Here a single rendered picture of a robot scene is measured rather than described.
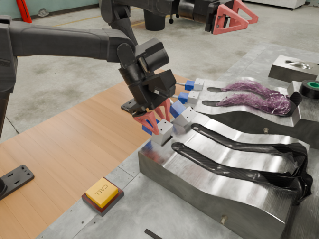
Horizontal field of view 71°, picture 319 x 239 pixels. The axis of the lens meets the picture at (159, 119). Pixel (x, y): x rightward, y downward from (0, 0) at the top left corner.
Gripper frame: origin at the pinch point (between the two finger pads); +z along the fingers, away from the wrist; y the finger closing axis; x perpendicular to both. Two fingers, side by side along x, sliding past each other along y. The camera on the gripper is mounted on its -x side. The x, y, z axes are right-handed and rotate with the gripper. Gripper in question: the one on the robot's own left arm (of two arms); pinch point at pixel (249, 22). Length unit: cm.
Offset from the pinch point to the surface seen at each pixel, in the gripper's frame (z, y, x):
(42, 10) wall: -519, 190, 122
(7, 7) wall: -525, 124, 107
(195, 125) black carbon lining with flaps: -5.0, -9.0, 30.9
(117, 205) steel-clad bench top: -8, -41, 40
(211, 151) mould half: 4.3, -15.2, 30.8
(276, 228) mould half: 25.2, -27.3, 28.1
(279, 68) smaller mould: 2, 58, 33
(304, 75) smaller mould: 13, 58, 33
